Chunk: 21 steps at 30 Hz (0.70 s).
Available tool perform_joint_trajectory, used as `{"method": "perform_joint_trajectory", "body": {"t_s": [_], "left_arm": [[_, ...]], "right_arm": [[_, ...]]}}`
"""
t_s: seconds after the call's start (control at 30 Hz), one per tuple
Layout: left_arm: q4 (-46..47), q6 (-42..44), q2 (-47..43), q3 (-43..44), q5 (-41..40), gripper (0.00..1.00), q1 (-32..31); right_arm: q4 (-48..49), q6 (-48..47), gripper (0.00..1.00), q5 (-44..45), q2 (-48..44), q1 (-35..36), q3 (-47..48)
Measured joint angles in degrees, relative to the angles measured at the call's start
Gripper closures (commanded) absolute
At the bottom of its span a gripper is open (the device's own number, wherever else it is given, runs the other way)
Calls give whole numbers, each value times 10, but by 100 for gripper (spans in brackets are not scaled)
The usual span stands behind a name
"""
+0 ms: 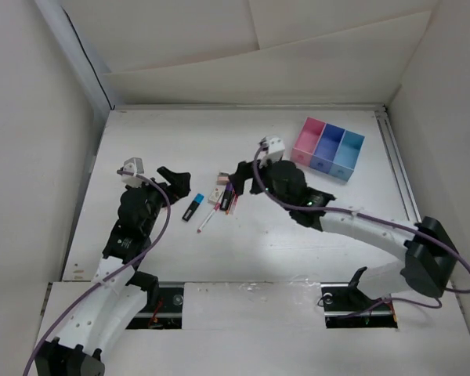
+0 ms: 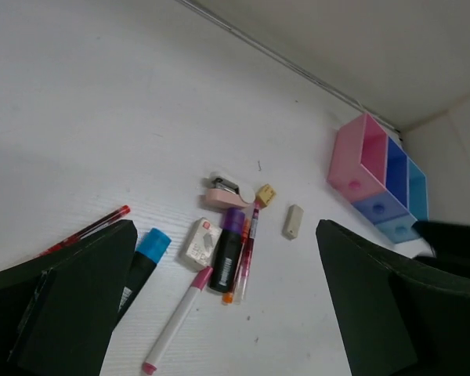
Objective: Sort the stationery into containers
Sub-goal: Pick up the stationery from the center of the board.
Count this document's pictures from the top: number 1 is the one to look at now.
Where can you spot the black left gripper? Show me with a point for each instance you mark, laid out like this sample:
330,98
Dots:
178,182

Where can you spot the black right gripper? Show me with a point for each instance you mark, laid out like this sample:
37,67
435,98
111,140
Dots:
238,178

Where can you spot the purple black highlighter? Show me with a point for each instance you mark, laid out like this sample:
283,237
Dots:
227,197

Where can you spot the blue black highlighter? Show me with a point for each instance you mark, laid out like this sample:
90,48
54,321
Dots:
194,205

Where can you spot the white boxed eraser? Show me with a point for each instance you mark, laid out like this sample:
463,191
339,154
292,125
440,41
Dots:
216,195

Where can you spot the pink white pen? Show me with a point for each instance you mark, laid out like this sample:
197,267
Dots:
209,216

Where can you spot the orange pen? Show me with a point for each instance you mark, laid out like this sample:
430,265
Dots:
232,205

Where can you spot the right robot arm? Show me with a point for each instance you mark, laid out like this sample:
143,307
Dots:
424,254

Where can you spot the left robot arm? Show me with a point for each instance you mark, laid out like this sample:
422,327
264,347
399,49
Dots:
82,337

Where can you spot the pink storage container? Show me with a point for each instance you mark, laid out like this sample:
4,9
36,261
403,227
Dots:
308,138

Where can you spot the purple storage container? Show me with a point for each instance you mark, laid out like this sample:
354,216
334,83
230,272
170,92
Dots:
326,149

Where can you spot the light blue storage container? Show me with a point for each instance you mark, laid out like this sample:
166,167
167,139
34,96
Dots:
346,157

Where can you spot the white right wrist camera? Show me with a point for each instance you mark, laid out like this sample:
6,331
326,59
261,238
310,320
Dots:
273,149

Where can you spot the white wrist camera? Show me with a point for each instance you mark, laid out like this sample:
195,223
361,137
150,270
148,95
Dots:
273,149
129,171

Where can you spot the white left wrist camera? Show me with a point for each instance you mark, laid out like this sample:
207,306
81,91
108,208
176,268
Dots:
129,171

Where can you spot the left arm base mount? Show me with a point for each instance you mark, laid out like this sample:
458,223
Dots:
166,314

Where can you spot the aluminium rail right edge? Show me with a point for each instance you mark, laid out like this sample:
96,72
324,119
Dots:
396,163

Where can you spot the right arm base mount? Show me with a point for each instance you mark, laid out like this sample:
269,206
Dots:
348,308

